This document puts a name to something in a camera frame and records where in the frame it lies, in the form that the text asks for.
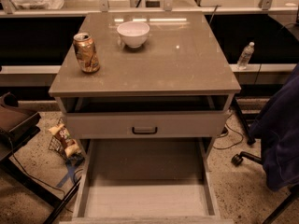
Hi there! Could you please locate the small wire basket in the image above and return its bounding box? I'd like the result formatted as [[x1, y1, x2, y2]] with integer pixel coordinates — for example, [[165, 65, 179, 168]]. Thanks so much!
[[49, 119, 67, 159]]

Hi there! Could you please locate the snack chip bag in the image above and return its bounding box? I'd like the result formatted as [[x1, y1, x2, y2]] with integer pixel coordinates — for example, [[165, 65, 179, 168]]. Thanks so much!
[[49, 123, 81, 158]]

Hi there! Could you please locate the middle drawer with black handle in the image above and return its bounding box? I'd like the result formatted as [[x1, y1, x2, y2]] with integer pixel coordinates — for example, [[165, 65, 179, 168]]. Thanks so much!
[[63, 111, 228, 139]]

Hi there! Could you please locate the black cable on right floor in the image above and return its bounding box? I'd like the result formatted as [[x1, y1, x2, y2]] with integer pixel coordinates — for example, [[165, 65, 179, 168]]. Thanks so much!
[[212, 113, 245, 151]]

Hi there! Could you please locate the office chair with dark cloth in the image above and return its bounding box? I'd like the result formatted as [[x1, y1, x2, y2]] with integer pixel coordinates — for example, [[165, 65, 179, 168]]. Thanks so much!
[[231, 63, 299, 224]]

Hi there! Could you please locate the open bottom drawer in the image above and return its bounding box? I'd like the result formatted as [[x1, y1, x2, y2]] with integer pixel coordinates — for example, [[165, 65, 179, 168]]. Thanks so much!
[[59, 138, 234, 224]]

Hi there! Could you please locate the grey drawer cabinet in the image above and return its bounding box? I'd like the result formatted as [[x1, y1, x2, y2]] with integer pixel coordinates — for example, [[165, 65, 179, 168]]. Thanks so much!
[[50, 12, 240, 151]]

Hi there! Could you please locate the white ceramic bowl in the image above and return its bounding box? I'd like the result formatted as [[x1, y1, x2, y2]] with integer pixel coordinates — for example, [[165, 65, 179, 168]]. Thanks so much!
[[117, 21, 150, 48]]

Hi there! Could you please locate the dented gold soda can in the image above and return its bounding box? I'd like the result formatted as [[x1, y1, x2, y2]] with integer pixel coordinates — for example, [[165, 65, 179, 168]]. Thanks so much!
[[73, 32, 100, 73]]

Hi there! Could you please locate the dark brown tray stand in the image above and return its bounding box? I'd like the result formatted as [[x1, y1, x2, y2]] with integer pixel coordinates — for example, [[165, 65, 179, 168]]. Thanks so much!
[[0, 92, 61, 208]]

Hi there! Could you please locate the clear plastic water bottle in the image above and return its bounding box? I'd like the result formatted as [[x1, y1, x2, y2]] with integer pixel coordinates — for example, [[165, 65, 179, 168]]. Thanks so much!
[[236, 42, 255, 70]]

